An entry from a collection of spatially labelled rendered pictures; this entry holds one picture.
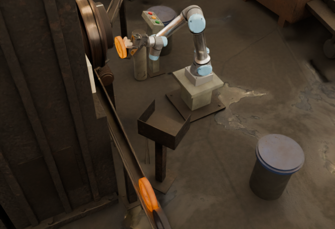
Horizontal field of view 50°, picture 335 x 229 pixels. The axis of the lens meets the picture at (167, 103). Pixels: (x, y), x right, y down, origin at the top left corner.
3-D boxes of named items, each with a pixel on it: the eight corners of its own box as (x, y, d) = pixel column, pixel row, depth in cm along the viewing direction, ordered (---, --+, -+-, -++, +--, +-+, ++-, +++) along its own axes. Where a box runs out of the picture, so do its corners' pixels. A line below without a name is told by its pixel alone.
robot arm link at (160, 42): (165, 49, 265) (169, 40, 260) (152, 50, 260) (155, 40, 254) (161, 43, 270) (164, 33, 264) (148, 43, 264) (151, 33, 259)
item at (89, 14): (98, 85, 215) (87, 17, 181) (77, 41, 244) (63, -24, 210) (108, 82, 217) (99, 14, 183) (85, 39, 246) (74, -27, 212)
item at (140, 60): (137, 82, 346) (134, 38, 308) (132, 74, 353) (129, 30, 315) (148, 79, 349) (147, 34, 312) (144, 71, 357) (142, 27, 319)
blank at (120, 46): (121, 46, 239) (126, 45, 240) (113, 32, 247) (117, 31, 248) (123, 63, 251) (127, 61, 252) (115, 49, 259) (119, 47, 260)
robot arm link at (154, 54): (157, 53, 278) (161, 41, 271) (158, 62, 270) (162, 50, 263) (147, 51, 276) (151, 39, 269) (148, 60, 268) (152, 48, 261)
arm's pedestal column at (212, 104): (201, 81, 348) (204, 60, 329) (225, 108, 324) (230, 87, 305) (165, 95, 334) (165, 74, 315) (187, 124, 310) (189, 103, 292)
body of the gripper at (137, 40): (130, 33, 250) (146, 32, 256) (128, 43, 255) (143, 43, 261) (134, 38, 245) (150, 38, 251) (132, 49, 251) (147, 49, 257)
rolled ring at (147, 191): (146, 193, 203) (140, 195, 202) (141, 169, 193) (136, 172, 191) (159, 216, 189) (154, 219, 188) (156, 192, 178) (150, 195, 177)
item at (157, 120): (171, 198, 261) (175, 136, 209) (140, 182, 270) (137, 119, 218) (184, 177, 274) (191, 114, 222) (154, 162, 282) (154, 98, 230)
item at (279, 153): (261, 211, 256) (275, 178, 225) (236, 176, 275) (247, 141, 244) (296, 194, 266) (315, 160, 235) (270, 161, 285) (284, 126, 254)
